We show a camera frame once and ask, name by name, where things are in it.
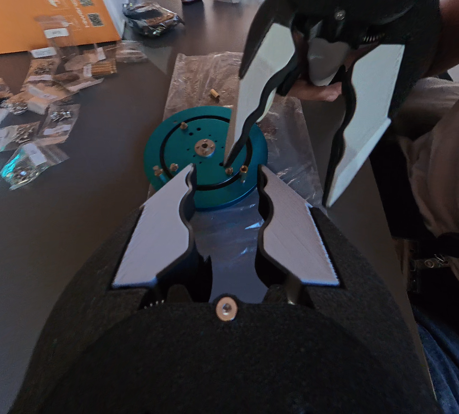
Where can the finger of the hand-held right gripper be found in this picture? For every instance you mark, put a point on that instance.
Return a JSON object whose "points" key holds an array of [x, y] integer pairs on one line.
{"points": [[265, 62], [373, 98]]}

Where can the clear plastic bag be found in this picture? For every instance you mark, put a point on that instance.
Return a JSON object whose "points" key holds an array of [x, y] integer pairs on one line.
{"points": [[200, 76]]}

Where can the blue metal turntable disc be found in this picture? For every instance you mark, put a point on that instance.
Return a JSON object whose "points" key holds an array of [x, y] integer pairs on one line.
{"points": [[211, 173]]}

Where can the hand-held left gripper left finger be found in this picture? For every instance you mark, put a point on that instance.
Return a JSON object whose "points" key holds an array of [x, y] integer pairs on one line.
{"points": [[154, 241]]}

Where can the pile of small screw bags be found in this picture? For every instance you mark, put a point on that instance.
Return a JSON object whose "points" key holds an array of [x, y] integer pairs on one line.
{"points": [[36, 98]]}

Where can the black wrapped bundle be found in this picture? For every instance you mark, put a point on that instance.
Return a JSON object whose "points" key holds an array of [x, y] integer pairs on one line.
{"points": [[150, 19]]}

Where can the person's blue jeans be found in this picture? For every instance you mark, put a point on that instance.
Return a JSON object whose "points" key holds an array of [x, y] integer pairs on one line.
{"points": [[441, 367]]}

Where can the person's right hand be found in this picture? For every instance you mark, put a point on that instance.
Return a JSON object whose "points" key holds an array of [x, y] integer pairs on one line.
{"points": [[315, 92]]}

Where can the person's right forearm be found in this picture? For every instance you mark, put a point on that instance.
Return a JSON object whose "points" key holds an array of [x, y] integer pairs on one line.
{"points": [[448, 33]]}

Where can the orange cardboard box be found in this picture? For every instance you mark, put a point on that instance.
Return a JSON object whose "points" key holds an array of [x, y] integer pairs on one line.
{"points": [[36, 8]]}

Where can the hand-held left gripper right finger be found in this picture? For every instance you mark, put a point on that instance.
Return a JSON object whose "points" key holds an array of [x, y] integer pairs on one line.
{"points": [[297, 241]]}

